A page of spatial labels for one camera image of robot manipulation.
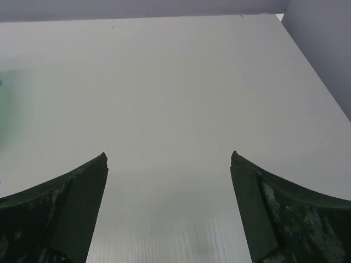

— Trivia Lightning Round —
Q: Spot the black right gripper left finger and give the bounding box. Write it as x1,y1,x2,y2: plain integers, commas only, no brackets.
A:
1,153,109,262

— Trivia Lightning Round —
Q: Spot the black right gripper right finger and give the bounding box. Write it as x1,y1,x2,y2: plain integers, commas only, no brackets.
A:
230,151,350,262

